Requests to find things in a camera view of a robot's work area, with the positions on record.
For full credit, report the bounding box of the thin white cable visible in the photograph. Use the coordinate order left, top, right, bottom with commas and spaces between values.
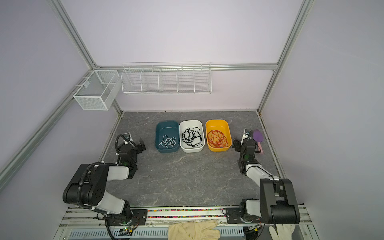
158, 134, 177, 150

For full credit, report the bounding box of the thin black cable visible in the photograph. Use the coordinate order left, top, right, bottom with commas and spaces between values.
181, 126, 204, 148

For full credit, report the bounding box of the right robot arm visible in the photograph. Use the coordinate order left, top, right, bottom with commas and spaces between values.
233, 139, 301, 225

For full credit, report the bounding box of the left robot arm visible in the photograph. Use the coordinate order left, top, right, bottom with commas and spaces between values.
63, 133, 148, 227

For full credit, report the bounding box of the yellow plastic tub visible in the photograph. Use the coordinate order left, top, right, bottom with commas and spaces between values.
206, 120, 233, 152

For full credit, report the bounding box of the teal plastic tub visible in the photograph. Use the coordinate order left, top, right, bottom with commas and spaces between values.
155, 120, 180, 154

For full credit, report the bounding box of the white plastic tub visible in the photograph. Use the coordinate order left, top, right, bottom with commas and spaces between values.
179, 120, 206, 153

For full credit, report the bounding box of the small white mesh basket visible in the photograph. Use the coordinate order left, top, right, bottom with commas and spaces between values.
74, 70, 122, 111

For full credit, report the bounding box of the cream work glove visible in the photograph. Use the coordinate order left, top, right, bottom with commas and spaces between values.
168, 220, 221, 240

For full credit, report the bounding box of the white rubber glove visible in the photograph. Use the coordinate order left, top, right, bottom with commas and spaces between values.
269, 225, 296, 240

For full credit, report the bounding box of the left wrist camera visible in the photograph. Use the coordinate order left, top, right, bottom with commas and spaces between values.
123, 133, 132, 144

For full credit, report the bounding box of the long white wire basket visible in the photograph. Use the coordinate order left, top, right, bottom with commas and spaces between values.
121, 62, 212, 95

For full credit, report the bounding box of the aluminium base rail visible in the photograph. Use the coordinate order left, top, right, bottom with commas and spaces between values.
53, 203, 314, 240

